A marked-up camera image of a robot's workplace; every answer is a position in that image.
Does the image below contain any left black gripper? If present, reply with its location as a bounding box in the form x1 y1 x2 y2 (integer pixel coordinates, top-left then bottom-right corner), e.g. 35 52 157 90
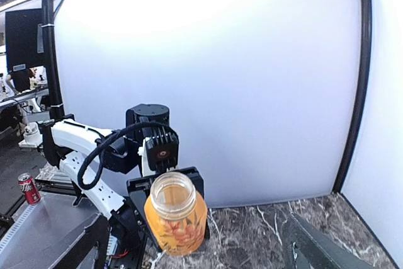
127 166 210 252

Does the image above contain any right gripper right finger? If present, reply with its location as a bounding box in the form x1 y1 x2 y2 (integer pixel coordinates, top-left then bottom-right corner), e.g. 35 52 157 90
281 214 372 268

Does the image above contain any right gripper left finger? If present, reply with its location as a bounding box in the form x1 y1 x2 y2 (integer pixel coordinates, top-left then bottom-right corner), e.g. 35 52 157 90
47 214 110 268

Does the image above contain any orange juice bottle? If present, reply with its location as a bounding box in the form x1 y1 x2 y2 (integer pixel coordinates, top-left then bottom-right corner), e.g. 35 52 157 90
144 183 205 256

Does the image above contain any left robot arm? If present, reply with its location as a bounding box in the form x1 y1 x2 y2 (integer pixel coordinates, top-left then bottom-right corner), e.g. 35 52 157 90
39 104 210 256

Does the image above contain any red soda can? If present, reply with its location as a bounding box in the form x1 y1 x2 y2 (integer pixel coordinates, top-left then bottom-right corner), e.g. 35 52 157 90
18 173 41 205

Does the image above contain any right black frame post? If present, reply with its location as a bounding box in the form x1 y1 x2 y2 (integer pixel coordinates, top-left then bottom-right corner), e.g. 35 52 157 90
332 0 372 193

